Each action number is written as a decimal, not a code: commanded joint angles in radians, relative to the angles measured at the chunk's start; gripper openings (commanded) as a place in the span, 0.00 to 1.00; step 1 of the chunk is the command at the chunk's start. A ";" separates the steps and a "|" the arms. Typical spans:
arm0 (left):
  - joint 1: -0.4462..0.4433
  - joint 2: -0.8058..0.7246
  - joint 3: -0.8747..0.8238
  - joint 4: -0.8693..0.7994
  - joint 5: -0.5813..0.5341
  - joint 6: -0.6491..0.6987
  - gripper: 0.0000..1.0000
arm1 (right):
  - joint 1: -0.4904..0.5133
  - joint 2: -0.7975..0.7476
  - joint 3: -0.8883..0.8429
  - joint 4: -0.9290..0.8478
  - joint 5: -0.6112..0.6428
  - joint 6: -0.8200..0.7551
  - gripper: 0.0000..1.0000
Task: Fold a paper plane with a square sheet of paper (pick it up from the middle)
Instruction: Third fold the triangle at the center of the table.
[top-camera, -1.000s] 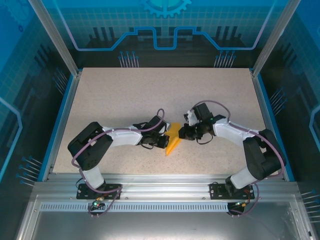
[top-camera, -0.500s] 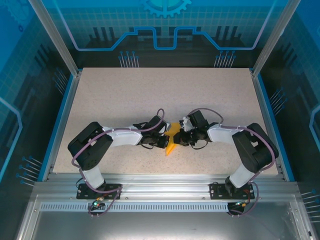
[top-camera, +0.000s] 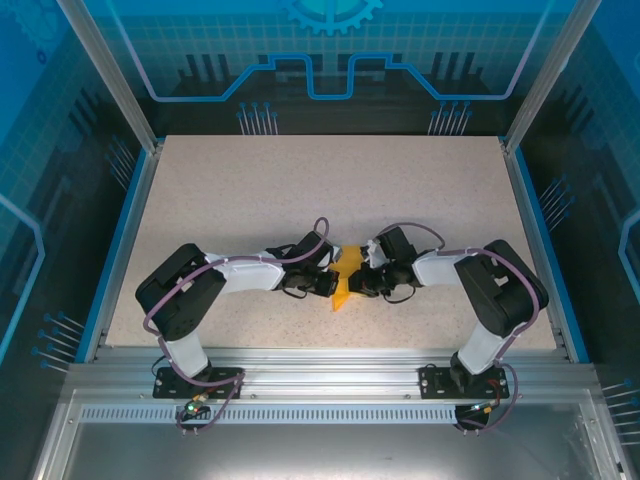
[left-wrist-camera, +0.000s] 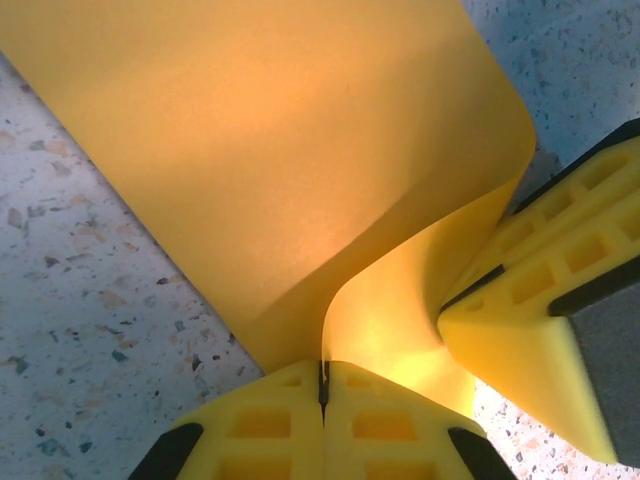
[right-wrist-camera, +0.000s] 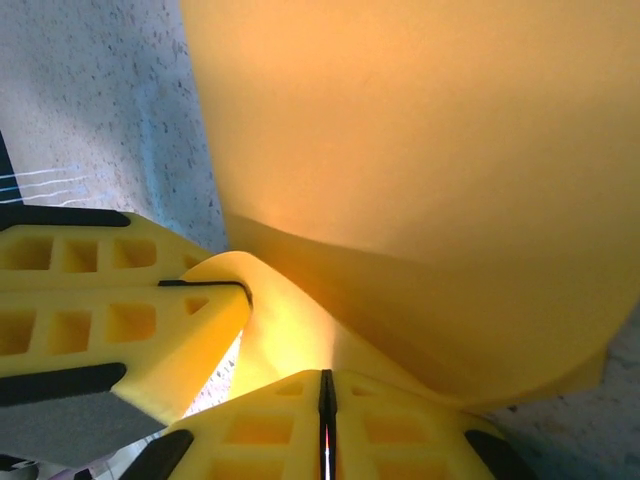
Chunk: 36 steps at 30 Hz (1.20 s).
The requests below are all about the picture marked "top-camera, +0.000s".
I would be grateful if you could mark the yellow cloth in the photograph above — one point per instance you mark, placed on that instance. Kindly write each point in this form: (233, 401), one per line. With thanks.
(352, 255)

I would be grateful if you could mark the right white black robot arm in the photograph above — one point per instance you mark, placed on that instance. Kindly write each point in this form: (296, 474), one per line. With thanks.
(435, 270)

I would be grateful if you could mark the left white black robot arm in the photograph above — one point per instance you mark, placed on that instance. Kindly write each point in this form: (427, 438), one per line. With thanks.
(250, 277)

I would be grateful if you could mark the steel sheet panel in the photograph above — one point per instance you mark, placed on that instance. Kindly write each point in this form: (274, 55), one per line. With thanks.
(320, 450)

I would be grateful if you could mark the blue table edge strip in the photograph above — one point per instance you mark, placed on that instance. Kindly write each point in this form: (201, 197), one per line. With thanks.
(542, 225)
(125, 225)

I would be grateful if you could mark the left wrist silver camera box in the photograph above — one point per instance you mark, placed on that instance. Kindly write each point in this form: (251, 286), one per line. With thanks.
(334, 253)

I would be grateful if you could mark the long aluminium mounting rail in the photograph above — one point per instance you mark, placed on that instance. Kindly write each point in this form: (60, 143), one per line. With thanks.
(325, 365)

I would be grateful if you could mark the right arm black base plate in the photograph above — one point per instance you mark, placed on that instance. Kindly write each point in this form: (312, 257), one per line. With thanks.
(435, 382)

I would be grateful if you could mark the aluminium side rail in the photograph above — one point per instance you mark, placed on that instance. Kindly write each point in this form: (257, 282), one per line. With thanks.
(531, 225)
(136, 225)

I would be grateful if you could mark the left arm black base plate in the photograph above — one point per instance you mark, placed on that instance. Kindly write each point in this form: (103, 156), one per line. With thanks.
(225, 385)

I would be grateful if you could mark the aluminium frame post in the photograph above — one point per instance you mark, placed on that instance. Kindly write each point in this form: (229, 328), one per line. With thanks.
(545, 80)
(119, 80)

